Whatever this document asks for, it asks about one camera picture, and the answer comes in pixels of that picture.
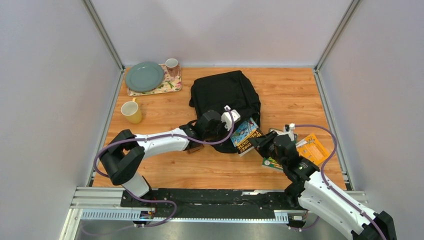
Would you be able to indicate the black backpack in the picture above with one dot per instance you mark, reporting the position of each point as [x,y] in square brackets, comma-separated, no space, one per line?
[231,89]

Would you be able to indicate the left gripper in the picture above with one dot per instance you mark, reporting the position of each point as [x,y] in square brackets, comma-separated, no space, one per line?
[222,124]

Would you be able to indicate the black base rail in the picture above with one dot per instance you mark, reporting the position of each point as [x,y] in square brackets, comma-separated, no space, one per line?
[219,204]

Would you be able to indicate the orange book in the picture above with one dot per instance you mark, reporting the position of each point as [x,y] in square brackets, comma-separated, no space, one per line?
[312,149]

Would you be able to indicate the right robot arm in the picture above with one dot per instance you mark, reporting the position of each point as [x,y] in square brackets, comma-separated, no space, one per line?
[311,190]

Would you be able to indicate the Treehouse storey book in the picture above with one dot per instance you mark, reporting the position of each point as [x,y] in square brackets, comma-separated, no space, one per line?
[240,137]

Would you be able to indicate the brown patterned mug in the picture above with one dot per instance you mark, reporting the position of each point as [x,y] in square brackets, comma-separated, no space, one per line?
[173,67]

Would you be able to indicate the green coin book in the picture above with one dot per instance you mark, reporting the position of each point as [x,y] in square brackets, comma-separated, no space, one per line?
[271,163]

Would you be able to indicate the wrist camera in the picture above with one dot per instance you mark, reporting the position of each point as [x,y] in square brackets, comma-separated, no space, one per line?
[290,129]
[230,117]

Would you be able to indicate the brown leather wallet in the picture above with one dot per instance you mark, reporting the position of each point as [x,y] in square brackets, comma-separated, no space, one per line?
[194,149]

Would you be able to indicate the floral tray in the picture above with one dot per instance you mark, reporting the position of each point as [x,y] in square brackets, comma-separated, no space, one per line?
[169,84]

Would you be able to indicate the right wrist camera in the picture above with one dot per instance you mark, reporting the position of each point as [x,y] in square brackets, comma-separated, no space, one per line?
[290,129]

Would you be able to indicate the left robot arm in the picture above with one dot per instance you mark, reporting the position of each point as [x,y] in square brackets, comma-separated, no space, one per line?
[123,156]

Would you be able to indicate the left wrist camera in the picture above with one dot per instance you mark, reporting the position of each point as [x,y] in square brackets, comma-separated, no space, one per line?
[230,117]

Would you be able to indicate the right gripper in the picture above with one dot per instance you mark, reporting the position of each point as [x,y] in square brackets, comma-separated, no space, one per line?
[260,143]

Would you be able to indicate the yellow mug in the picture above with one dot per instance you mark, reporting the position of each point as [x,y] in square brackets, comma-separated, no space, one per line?
[131,111]

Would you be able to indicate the grey-green plate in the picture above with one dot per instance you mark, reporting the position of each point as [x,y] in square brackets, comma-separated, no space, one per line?
[144,76]

